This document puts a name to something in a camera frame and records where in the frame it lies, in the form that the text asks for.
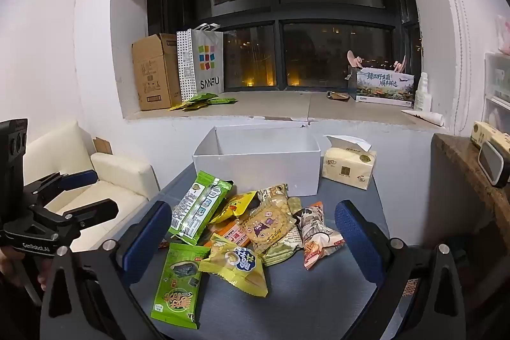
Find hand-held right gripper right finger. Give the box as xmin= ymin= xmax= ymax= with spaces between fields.
xmin=335 ymin=200 xmax=467 ymax=340

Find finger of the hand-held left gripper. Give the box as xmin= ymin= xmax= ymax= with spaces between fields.
xmin=23 ymin=170 xmax=98 ymax=210
xmin=30 ymin=199 xmax=119 ymax=241

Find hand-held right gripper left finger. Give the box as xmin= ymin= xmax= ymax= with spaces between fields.
xmin=40 ymin=200 xmax=173 ymax=340

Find green-cream striped snack packet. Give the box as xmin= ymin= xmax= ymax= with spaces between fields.
xmin=264 ymin=224 xmax=304 ymax=267

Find yellow snack packet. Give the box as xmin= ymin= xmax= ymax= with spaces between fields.
xmin=209 ymin=190 xmax=258 ymax=225

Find clear cookie packet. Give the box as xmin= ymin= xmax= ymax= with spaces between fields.
xmin=238 ymin=199 xmax=299 ymax=254

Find white box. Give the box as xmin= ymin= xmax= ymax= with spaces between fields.
xmin=192 ymin=125 xmax=322 ymax=197

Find person's left hand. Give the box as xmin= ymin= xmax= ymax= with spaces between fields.
xmin=0 ymin=248 xmax=53 ymax=287

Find cream armchair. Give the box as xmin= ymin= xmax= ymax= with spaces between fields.
xmin=22 ymin=120 xmax=162 ymax=252

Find flat cardboard piece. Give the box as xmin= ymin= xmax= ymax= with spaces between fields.
xmin=92 ymin=136 xmax=114 ymax=155

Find brown-white snack packet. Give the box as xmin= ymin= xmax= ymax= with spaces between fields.
xmin=296 ymin=202 xmax=346 ymax=270

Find long green snack packet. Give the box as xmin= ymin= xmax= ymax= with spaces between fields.
xmin=168 ymin=170 xmax=234 ymax=246

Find green seaweed snack packet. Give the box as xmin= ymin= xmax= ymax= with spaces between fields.
xmin=150 ymin=242 xmax=211 ymax=329

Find yellow tissue pack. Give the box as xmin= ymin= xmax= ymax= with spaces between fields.
xmin=322 ymin=134 xmax=377 ymax=192

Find orange snack packet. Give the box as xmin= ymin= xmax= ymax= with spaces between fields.
xmin=204 ymin=220 xmax=251 ymax=247

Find yellow-green snack packet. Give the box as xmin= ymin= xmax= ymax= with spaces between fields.
xmin=198 ymin=233 xmax=269 ymax=299

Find beige snack packet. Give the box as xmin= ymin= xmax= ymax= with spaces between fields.
xmin=257 ymin=183 xmax=289 ymax=206

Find brown wooden cabinet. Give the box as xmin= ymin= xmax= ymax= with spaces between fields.
xmin=432 ymin=132 xmax=510 ymax=327

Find brown cardboard box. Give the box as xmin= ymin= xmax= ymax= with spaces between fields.
xmin=132 ymin=33 xmax=183 ymax=112

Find white paper roll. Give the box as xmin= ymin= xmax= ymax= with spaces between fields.
xmin=401 ymin=108 xmax=445 ymax=127

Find pile of green sachets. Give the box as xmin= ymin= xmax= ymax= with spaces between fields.
xmin=168 ymin=92 xmax=239 ymax=112

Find grey rounded device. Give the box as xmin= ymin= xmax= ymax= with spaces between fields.
xmin=477 ymin=138 xmax=510 ymax=189

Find polka-dot paper bag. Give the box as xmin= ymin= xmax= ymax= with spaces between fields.
xmin=176 ymin=30 xmax=197 ymax=102

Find blue-green printed box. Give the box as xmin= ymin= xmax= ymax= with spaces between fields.
xmin=348 ymin=66 xmax=416 ymax=105

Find white plastic bottle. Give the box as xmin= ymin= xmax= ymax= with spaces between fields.
xmin=413 ymin=72 xmax=433 ymax=112

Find white shopping bag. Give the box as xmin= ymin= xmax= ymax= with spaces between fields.
xmin=190 ymin=23 xmax=224 ymax=98

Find clear plastic drawer unit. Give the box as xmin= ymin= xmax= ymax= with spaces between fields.
xmin=484 ymin=51 xmax=510 ymax=134

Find dark glass window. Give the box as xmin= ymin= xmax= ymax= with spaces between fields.
xmin=147 ymin=0 xmax=422 ymax=92

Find pink packaged goods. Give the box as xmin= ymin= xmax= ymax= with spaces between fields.
xmin=495 ymin=14 xmax=510 ymax=56

